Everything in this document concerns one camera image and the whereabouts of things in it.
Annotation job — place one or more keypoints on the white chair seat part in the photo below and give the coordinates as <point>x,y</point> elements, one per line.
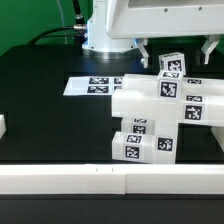
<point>166,133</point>

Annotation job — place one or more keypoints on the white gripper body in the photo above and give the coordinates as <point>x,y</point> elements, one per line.
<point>164,18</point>

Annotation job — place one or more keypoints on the white chair back frame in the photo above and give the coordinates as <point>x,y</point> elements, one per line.
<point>201,101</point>

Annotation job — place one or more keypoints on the white sheet with four tags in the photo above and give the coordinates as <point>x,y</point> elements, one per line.
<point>92,85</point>

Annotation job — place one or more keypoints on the white front rail fixture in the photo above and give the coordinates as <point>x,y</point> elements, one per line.
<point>111,179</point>

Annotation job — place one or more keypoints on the white part at left edge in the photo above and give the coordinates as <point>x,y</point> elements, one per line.
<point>2,126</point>

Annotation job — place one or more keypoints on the white part at edge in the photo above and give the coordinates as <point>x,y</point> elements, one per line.
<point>2,126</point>
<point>218,132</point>

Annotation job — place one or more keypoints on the white tagged cube block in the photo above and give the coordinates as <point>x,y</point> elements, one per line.
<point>169,84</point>
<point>172,62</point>

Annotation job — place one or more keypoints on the white part at right edge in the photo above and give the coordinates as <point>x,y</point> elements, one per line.
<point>218,132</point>

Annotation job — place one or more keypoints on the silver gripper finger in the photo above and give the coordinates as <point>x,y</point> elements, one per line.
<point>141,43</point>
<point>209,45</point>

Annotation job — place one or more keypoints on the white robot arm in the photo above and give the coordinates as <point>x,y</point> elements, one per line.
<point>99,43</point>

